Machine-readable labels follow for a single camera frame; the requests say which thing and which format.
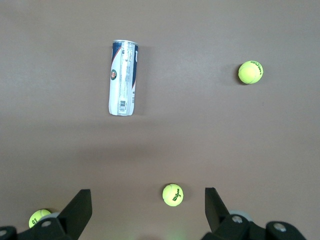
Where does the yellow-green tennis ball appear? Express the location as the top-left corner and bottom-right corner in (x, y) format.
(162, 183), (184, 207)
(28, 208), (52, 229)
(237, 60), (264, 85)

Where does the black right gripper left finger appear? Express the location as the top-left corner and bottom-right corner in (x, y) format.
(0, 189), (93, 240)

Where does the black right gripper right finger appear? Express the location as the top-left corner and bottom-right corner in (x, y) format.
(201, 187), (307, 240)

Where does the white blue tennis ball can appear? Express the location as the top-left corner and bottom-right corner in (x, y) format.
(107, 39), (140, 117)

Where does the brown table cover cloth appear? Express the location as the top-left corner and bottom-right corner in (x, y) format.
(0, 0), (320, 240)

